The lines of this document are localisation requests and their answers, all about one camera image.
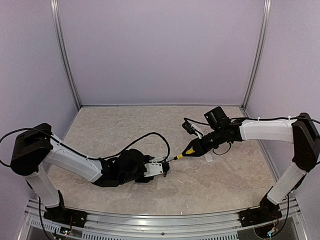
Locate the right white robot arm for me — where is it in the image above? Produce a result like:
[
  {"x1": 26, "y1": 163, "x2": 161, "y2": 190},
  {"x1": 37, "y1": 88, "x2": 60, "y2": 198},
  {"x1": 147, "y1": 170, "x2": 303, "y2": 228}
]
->
[{"x1": 177, "y1": 109, "x2": 320, "y2": 222}]

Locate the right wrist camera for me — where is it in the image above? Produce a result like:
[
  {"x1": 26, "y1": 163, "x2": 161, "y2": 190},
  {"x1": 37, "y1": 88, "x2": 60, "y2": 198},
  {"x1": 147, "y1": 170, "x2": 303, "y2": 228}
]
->
[{"x1": 181, "y1": 106, "x2": 231, "y2": 138}]

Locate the left aluminium frame post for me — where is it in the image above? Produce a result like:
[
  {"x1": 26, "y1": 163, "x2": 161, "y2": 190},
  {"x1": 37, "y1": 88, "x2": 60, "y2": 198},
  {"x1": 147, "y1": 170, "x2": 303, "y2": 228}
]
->
[{"x1": 50, "y1": 0, "x2": 83, "y2": 111}]

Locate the right aluminium frame post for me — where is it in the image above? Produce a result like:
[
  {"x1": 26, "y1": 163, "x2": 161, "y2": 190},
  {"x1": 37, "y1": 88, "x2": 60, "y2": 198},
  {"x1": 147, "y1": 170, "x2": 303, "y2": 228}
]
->
[{"x1": 241, "y1": 0, "x2": 272, "y2": 111}]

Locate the front aluminium rail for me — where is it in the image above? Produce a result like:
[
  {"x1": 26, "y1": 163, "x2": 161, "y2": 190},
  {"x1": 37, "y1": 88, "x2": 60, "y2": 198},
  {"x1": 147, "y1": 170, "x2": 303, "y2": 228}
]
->
[{"x1": 16, "y1": 197, "x2": 311, "y2": 240}]

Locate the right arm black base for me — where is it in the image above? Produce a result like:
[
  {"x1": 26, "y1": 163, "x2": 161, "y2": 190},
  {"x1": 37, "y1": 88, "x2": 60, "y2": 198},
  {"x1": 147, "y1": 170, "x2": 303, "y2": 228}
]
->
[{"x1": 238, "y1": 194, "x2": 283, "y2": 227}]

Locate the white battery cover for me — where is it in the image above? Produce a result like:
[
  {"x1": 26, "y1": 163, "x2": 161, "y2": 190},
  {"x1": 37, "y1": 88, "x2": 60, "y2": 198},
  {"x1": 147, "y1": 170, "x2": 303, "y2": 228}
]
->
[{"x1": 204, "y1": 153, "x2": 213, "y2": 163}]

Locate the white remote control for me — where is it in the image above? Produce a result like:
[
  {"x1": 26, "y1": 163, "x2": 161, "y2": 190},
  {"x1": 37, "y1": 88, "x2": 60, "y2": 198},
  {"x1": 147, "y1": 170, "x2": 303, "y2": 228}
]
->
[{"x1": 161, "y1": 162, "x2": 171, "y2": 177}]

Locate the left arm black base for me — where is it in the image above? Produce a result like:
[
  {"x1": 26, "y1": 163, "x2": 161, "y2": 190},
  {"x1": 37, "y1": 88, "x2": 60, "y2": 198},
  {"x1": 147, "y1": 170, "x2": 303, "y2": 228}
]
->
[{"x1": 43, "y1": 190, "x2": 88, "y2": 228}]

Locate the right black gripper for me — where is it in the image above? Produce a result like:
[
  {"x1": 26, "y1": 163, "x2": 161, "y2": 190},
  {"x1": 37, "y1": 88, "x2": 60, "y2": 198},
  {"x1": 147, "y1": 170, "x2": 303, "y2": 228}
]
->
[{"x1": 182, "y1": 127, "x2": 225, "y2": 156}]

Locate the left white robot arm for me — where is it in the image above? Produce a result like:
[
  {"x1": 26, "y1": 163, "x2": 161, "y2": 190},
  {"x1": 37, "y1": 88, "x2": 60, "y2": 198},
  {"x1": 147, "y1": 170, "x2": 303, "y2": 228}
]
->
[{"x1": 10, "y1": 123, "x2": 154, "y2": 223}]

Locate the aluminium frame post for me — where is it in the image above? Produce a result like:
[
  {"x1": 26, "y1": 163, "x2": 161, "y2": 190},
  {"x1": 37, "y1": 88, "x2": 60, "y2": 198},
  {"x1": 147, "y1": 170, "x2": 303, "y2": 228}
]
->
[
  {"x1": 50, "y1": 0, "x2": 83, "y2": 111},
  {"x1": 241, "y1": 0, "x2": 272, "y2": 111}
]

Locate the yellow handled screwdriver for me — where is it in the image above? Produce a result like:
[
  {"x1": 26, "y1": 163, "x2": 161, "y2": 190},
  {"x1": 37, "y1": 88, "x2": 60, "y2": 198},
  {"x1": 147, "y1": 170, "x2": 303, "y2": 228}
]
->
[{"x1": 167, "y1": 147, "x2": 195, "y2": 162}]

